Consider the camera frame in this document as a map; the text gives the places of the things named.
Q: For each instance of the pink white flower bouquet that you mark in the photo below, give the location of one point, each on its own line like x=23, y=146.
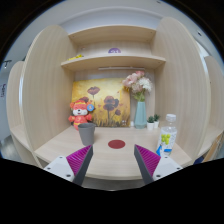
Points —
x=138, y=83

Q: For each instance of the red plush toy figure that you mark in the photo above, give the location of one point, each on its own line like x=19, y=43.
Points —
x=81, y=113

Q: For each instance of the yellow poppy painting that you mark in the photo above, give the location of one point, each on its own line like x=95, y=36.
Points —
x=110, y=99

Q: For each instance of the small potted succulent left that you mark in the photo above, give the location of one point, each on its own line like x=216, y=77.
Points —
x=150, y=123

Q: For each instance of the small potted succulent right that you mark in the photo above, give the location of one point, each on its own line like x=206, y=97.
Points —
x=156, y=120

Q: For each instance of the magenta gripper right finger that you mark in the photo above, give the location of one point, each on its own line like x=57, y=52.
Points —
x=147, y=162

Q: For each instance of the purple round number sticker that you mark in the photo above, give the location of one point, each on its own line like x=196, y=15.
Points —
x=114, y=50

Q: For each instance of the red round coaster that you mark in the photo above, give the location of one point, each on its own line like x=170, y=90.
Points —
x=116, y=144

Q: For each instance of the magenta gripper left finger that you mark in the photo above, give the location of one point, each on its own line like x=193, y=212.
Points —
x=79, y=162

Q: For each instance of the white led light bar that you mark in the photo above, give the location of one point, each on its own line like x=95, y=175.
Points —
x=121, y=68

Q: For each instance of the grey plastic cup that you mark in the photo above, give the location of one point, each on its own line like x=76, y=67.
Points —
x=86, y=131

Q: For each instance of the teal ceramic vase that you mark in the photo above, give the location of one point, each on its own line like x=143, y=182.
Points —
x=140, y=119

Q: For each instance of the small potted succulent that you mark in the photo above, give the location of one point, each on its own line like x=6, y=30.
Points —
x=156, y=120
x=150, y=123

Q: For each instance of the clear plastic water bottle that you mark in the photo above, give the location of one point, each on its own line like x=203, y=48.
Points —
x=167, y=137

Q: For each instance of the yellow toy on shelf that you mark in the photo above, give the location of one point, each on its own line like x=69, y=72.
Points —
x=76, y=57

